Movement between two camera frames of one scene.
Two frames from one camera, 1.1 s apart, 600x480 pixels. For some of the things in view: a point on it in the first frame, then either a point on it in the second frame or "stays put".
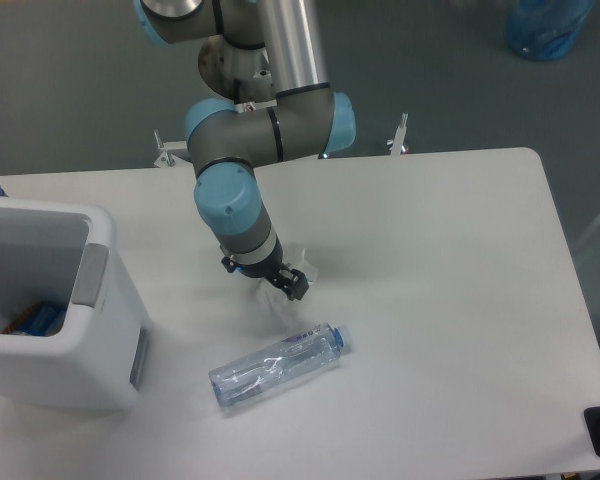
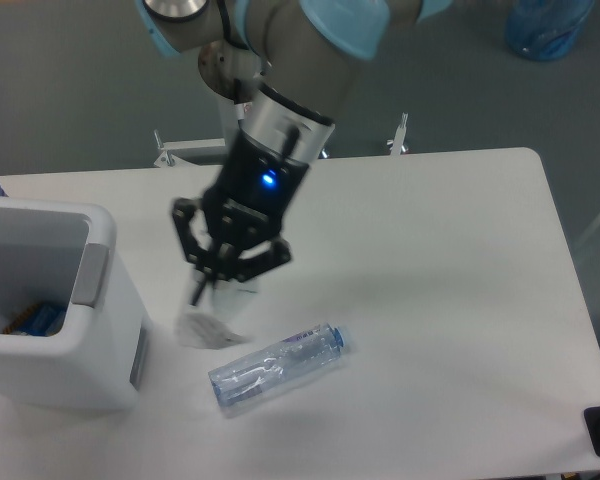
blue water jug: [546, 30] stays put
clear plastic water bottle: [278, 363] stays put
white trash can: [35, 252] stays put
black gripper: [290, 281] -> [246, 206]
